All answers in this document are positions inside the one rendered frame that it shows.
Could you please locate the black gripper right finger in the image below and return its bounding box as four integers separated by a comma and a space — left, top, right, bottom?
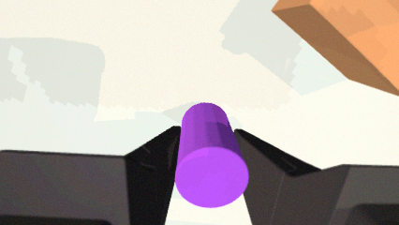
234, 128, 399, 225

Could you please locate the orange square block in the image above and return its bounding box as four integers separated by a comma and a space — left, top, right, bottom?
271, 0, 399, 97

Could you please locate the purple cylinder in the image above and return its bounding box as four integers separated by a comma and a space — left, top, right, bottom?
175, 102, 249, 208

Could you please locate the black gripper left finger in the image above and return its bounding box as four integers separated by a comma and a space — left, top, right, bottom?
0, 126, 181, 225

